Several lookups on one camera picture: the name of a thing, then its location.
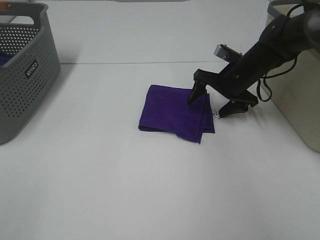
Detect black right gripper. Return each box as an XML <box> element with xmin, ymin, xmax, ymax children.
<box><xmin>187</xmin><ymin>42</ymin><xmax>284</xmax><ymax>118</ymax></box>

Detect purple towel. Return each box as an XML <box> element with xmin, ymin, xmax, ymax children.
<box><xmin>138</xmin><ymin>84</ymin><xmax>215</xmax><ymax>144</ymax></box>

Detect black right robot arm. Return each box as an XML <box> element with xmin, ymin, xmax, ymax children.
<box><xmin>187</xmin><ymin>8</ymin><xmax>320</xmax><ymax>118</ymax></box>

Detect beige basket with grey rim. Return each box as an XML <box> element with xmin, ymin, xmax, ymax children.
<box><xmin>254</xmin><ymin>0</ymin><xmax>320</xmax><ymax>153</ymax></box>

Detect grey perforated plastic basket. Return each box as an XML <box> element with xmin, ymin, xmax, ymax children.
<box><xmin>0</xmin><ymin>1</ymin><xmax>61</xmax><ymax>144</ymax></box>

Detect blue cloth in grey basket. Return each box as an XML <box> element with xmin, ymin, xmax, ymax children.
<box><xmin>0</xmin><ymin>52</ymin><xmax>12</xmax><ymax>67</ymax></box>

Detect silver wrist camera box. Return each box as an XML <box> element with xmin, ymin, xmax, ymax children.
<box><xmin>214</xmin><ymin>44</ymin><xmax>243</xmax><ymax>63</ymax></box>

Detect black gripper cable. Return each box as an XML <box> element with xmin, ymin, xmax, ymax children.
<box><xmin>257</xmin><ymin>0</ymin><xmax>310</xmax><ymax>102</ymax></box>

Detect brown leather basket handle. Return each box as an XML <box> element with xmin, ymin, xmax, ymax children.
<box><xmin>0</xmin><ymin>1</ymin><xmax>12</xmax><ymax>11</ymax></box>

